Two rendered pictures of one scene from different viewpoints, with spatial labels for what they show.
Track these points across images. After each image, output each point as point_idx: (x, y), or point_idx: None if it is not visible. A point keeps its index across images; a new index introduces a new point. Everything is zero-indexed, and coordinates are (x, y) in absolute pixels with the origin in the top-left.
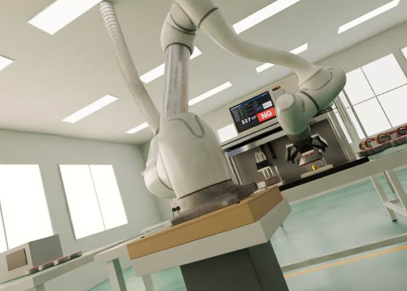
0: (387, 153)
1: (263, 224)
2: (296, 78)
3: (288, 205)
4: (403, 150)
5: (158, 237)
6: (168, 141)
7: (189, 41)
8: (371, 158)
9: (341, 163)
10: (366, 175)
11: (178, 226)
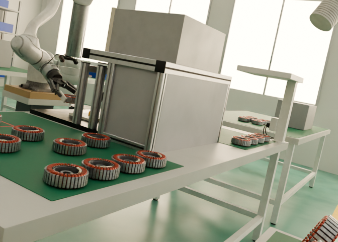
0: (25, 116)
1: (3, 91)
2: (110, 13)
3: (26, 101)
4: (4, 111)
5: None
6: None
7: None
8: (44, 119)
9: (82, 122)
10: None
11: None
